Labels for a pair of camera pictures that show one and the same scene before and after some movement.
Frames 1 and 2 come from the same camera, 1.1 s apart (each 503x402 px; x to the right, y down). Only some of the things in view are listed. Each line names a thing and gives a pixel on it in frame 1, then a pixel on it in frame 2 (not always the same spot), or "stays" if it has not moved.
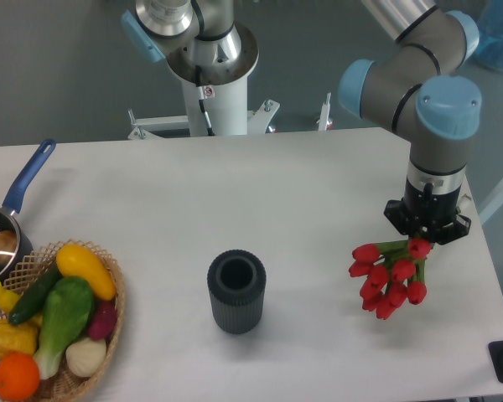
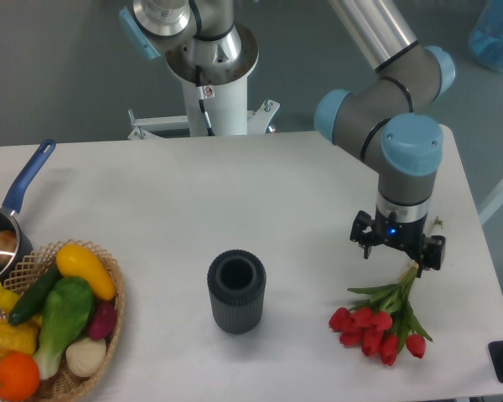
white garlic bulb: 85,356 stays
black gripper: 428,215 → 407,237
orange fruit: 17,376 stays
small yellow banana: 5,298 stays
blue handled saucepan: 6,239 stays
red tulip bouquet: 394,270 → 381,326
